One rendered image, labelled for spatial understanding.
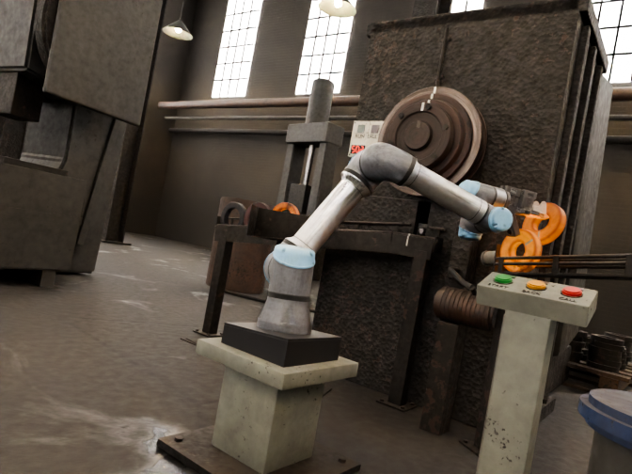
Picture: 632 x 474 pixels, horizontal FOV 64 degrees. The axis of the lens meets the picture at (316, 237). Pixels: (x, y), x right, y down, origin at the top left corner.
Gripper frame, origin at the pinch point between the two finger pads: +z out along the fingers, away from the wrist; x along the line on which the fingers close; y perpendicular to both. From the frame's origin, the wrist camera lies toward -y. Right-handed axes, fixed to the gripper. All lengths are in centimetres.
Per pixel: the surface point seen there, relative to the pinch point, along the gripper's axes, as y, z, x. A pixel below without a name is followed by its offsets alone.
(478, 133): 30.5, -14.2, 30.1
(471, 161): 19.0, -14.3, 30.3
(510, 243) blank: -11.1, -9.5, 3.3
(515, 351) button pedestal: -38, -46, -51
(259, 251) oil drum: -53, -25, 330
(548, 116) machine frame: 43.0, 10.3, 21.8
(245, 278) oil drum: -80, -33, 326
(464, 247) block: -15.5, -11.9, 26.0
